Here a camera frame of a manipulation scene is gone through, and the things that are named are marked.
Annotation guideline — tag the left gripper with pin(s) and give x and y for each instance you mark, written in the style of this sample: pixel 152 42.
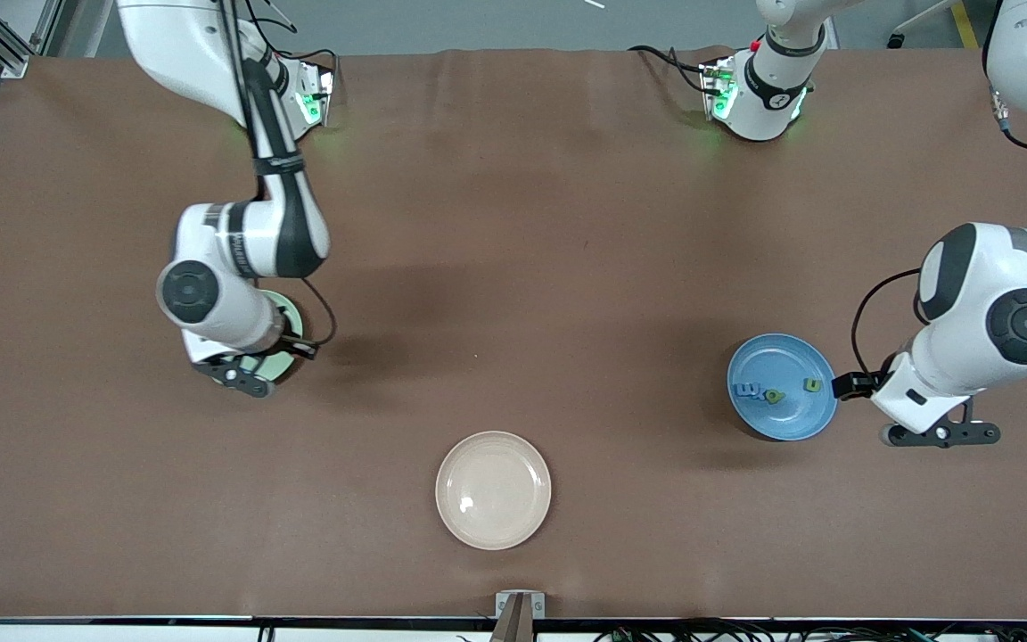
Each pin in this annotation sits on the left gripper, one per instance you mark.
pixel 854 384

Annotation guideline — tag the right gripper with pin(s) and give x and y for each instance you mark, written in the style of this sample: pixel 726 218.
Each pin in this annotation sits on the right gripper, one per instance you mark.
pixel 299 347

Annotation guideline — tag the green foam letter u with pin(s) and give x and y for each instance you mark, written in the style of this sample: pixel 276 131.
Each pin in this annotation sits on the green foam letter u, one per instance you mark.
pixel 806 386

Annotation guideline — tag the green foam letter p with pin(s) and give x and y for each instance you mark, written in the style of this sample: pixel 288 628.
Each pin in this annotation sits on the green foam letter p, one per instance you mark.
pixel 769 399

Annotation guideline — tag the blue foam letter m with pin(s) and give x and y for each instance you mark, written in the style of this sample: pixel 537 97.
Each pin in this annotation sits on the blue foam letter m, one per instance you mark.
pixel 743 390

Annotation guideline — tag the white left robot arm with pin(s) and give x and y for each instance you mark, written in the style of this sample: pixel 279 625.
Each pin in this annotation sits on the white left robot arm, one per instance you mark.
pixel 995 267

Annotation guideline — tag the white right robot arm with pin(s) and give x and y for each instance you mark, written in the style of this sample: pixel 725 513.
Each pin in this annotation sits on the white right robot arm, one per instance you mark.
pixel 184 45

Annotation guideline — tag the green plate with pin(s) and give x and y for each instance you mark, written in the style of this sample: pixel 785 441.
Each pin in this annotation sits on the green plate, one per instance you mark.
pixel 280 364

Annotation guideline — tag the blue plate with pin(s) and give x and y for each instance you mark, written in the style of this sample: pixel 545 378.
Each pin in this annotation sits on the blue plate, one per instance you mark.
pixel 785 357

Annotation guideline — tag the beige plate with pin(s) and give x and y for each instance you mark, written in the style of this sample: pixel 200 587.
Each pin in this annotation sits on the beige plate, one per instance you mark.
pixel 493 490

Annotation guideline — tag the brown table cover mat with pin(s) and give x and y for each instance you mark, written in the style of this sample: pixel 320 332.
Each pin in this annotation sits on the brown table cover mat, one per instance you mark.
pixel 513 178

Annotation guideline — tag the white stand leg black foot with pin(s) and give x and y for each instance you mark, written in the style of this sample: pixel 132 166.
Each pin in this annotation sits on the white stand leg black foot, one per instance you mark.
pixel 897 39

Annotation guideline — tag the white table edge rail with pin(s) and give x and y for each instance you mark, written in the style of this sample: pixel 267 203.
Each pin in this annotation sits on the white table edge rail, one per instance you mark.
pixel 121 633

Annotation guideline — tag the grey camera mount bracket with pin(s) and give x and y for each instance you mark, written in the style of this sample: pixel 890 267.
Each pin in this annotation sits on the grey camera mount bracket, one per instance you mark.
pixel 520 624

